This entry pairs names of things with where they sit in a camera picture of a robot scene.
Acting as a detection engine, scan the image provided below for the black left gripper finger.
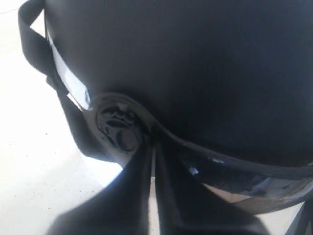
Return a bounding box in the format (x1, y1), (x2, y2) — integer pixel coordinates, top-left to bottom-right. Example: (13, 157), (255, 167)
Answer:
(285, 199), (313, 235)

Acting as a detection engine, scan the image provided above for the black helmet with tinted visor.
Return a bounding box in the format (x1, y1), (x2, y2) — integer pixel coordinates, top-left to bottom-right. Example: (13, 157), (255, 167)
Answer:
(18, 0), (313, 235)

